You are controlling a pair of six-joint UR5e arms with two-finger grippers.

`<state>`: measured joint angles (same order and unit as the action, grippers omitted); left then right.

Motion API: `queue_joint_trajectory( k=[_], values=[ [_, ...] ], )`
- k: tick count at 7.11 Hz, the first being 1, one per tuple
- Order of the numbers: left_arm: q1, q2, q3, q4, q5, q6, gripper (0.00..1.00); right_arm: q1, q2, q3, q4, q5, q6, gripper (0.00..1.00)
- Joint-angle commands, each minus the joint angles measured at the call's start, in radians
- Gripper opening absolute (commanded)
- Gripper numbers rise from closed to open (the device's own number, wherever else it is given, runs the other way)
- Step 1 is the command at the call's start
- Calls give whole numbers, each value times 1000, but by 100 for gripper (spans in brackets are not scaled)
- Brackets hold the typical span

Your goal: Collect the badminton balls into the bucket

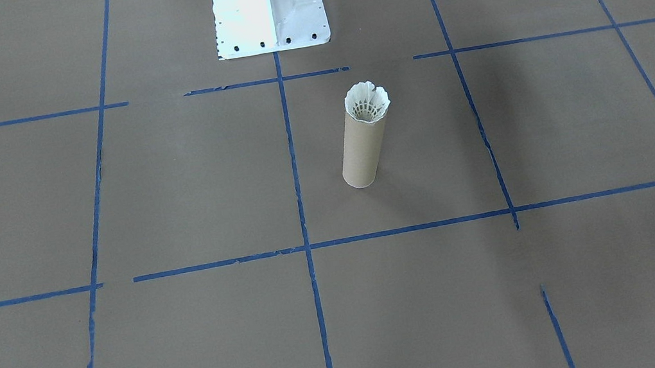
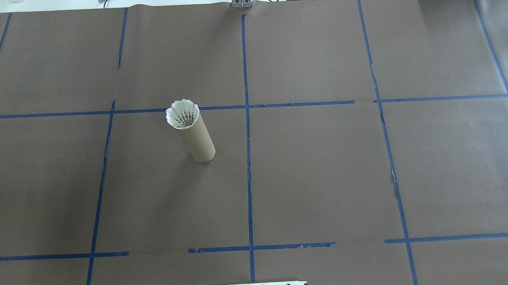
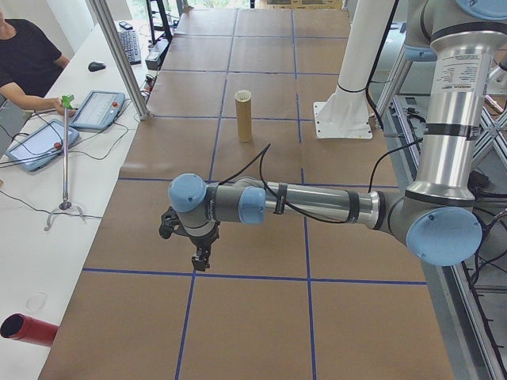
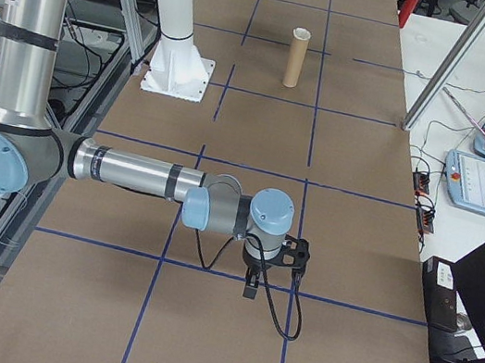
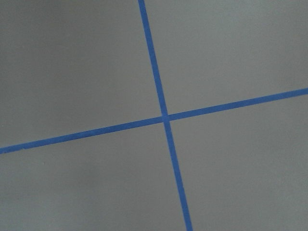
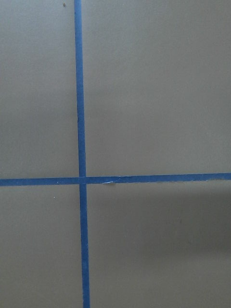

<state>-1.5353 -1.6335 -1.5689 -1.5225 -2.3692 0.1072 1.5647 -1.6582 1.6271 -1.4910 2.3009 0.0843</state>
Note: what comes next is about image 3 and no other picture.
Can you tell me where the black metal rack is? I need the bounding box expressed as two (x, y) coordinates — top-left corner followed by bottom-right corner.
(145, 0), (175, 44)

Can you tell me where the red tube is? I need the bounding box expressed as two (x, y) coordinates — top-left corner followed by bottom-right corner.
(0, 313), (60, 348)

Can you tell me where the silver grabber tool green handle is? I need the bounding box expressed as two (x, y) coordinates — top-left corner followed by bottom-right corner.
(43, 94), (86, 232)

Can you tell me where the brown cardboard tube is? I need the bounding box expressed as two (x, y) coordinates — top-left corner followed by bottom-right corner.
(234, 91), (254, 143)

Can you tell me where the white column with square plate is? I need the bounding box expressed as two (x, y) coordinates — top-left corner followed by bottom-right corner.
(312, 0), (401, 140)

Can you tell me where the black desk cable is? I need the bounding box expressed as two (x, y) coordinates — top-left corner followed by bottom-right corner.
(0, 188), (103, 219)

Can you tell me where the black computer keyboard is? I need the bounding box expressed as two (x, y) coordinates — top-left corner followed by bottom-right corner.
(117, 29), (143, 67)

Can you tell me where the blue-grey teach pendant tablet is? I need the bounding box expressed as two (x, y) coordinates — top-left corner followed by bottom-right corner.
(4, 120), (80, 173)
(69, 89), (127, 133)

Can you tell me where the grey electronics box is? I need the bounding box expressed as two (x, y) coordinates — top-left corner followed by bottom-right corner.
(145, 41), (170, 71)

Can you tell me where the black cable on robot arm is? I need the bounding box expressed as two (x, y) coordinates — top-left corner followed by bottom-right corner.
(217, 142), (427, 225)

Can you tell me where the white desk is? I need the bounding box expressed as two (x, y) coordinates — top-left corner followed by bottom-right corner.
(0, 17), (181, 380)

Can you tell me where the aluminium profile post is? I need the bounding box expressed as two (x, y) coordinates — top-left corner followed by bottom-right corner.
(89, 0), (151, 122)

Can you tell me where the black cable beside white column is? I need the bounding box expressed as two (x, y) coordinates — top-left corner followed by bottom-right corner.
(364, 0), (401, 130)

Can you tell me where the person's right hand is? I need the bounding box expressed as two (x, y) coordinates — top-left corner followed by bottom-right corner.
(48, 97), (77, 118)

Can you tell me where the person's right forearm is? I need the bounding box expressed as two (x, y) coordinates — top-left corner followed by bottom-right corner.
(0, 82), (55, 112)

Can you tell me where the clear plastic cap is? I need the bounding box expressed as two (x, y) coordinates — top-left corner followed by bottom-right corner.
(25, 291), (49, 312)

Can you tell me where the person in black T-shirt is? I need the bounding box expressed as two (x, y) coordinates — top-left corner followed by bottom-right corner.
(0, 17), (71, 100)

